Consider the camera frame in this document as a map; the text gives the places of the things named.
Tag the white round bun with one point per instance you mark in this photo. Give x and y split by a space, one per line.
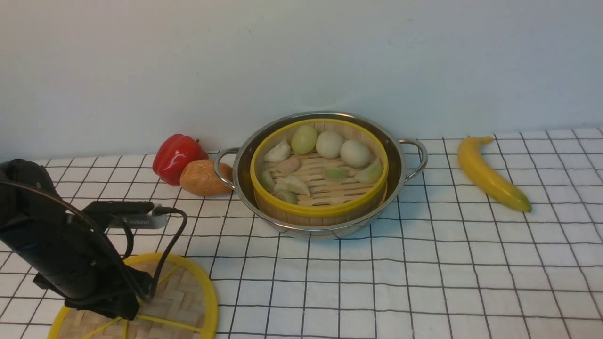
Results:
328 144
355 154

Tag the red bell pepper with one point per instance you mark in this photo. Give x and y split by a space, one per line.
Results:
174 155

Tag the green round bun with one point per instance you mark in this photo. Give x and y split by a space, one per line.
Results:
304 139

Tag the pink dumpling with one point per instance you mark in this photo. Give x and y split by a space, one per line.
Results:
289 165

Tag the stainless steel pot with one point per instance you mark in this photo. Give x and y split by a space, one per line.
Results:
407 158

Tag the brown potato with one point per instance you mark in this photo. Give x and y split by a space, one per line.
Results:
199 178

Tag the green dumpling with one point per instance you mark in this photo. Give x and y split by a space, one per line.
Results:
267 181
335 174
287 196
371 174

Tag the checkered white tablecloth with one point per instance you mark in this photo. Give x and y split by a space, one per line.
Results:
442 262

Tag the bamboo steamer basket yellow rim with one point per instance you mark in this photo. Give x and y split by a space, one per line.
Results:
330 203

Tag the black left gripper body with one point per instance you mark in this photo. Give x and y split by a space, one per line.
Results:
93 284

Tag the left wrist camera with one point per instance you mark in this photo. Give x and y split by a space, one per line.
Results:
134 214

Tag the yellow banana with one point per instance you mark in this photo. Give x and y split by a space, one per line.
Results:
486 178

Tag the bamboo steamer lid yellow rim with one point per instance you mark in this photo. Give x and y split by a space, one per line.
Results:
185 307

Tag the white dumpling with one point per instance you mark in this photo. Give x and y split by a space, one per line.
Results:
278 153
293 184

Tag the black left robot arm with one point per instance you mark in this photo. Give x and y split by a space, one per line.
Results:
35 223

